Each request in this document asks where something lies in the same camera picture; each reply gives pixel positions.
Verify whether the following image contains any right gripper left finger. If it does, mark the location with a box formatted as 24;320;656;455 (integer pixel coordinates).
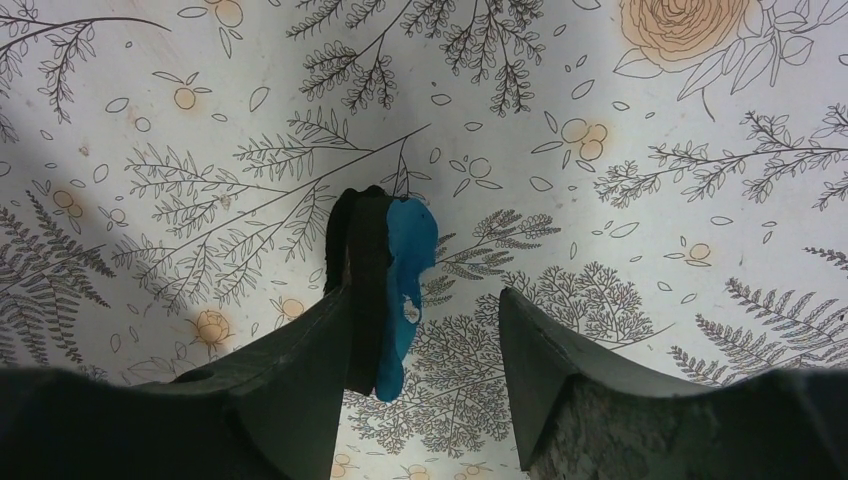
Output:
1;289;351;479

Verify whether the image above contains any floral table mat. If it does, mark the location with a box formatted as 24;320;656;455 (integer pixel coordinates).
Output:
0;0;848;480

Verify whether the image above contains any blue and black eraser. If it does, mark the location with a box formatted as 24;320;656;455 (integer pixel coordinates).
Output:
324;185;439;403

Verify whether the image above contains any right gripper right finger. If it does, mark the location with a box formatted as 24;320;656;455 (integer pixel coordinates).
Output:
498;287;847;479

